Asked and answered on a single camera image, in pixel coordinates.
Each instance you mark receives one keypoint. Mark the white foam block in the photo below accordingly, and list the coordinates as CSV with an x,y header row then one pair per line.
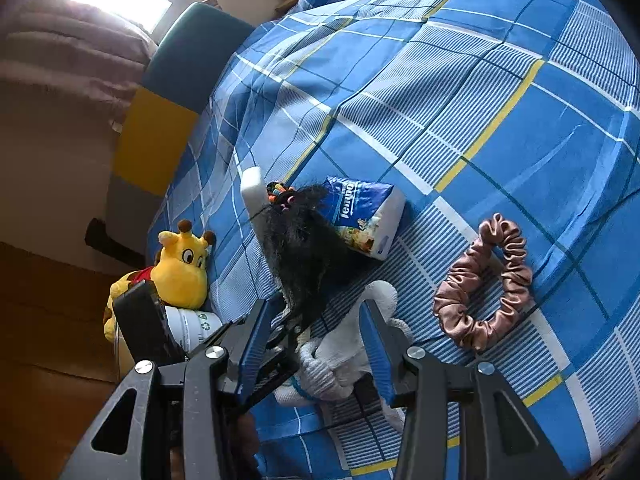
x,y
252,185

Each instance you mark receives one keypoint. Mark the grey yellow blue headboard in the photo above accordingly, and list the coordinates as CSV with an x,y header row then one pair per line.
x,y
160,130

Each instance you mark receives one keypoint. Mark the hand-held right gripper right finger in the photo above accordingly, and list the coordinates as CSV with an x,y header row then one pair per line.
x,y
380,355

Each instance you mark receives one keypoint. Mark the yellow giraffe plush toy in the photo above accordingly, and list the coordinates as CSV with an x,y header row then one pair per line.
x,y
180,270

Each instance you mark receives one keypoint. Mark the pink curtain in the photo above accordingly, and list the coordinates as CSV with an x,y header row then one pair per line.
x,y
60,50

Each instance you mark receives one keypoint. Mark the brown wooden wardrobe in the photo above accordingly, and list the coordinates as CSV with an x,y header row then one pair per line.
x,y
50,360

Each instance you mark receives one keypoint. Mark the black hair wig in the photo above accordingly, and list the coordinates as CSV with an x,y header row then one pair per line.
x,y
305,255

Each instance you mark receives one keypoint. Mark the brown satin scrunchie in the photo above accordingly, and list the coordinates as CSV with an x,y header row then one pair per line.
x,y
455,300

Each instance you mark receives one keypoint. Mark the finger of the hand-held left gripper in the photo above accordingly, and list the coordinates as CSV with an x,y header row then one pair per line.
x,y
145,315

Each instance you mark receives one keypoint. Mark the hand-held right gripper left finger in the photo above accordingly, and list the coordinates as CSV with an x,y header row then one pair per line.
x,y
252,355

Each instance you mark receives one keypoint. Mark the metal can with white label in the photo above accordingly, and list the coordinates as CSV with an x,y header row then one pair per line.
x,y
192,327

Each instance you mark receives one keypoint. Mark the blue tissue packet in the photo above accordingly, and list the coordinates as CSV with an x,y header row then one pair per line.
x,y
370,215

